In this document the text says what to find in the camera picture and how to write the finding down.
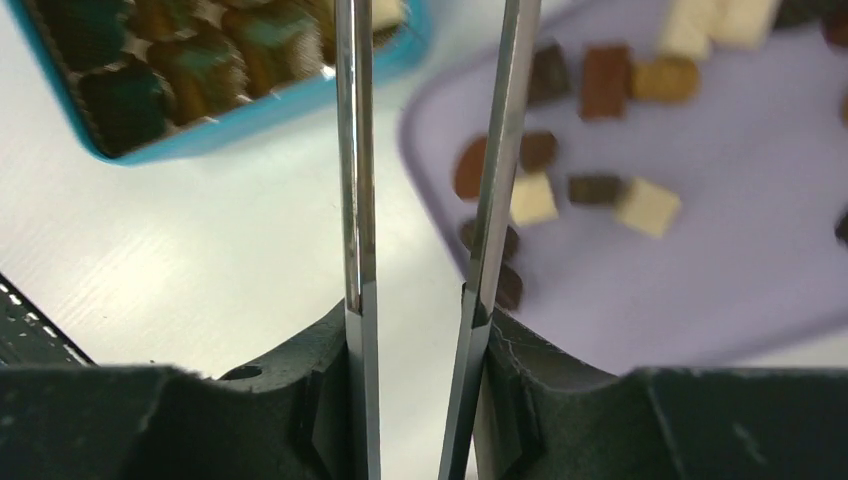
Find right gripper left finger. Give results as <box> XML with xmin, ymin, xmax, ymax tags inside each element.
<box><xmin>1</xmin><ymin>306</ymin><xmax>348</xmax><ymax>479</ymax></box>

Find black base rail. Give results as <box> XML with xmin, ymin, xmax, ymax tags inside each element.
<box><xmin>1</xmin><ymin>275</ymin><xmax>95</xmax><ymax>366</ymax></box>

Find brown round chocolate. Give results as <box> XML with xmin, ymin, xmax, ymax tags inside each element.
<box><xmin>453</xmin><ymin>135</ymin><xmax>487</xmax><ymax>201</ymax></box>

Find lilac plastic tray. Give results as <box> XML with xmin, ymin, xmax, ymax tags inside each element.
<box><xmin>401</xmin><ymin>1</ymin><xmax>847</xmax><ymax>373</ymax></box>

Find metal tongs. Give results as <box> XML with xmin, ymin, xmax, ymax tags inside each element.
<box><xmin>334</xmin><ymin>0</ymin><xmax>541</xmax><ymax>479</ymax></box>

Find teal chocolate tin box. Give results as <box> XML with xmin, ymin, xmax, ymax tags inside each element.
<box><xmin>6</xmin><ymin>0</ymin><xmax>433</xmax><ymax>167</ymax></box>

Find white square chocolate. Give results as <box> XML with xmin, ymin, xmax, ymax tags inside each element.
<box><xmin>615</xmin><ymin>177</ymin><xmax>682</xmax><ymax>239</ymax></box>
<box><xmin>510</xmin><ymin>172</ymin><xmax>559</xmax><ymax>227</ymax></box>

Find dark square chocolate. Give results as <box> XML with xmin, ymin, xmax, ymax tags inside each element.
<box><xmin>567</xmin><ymin>174</ymin><xmax>624</xmax><ymax>206</ymax></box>

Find dark oval chocolate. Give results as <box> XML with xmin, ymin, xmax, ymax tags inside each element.
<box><xmin>495</xmin><ymin>264</ymin><xmax>524</xmax><ymax>312</ymax></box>

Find dark ribbed chocolate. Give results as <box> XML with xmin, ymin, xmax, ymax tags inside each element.
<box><xmin>459</xmin><ymin>218</ymin><xmax>520</xmax><ymax>262</ymax></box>

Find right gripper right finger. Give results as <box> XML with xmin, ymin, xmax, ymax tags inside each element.
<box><xmin>474</xmin><ymin>306</ymin><xmax>847</xmax><ymax>479</ymax></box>

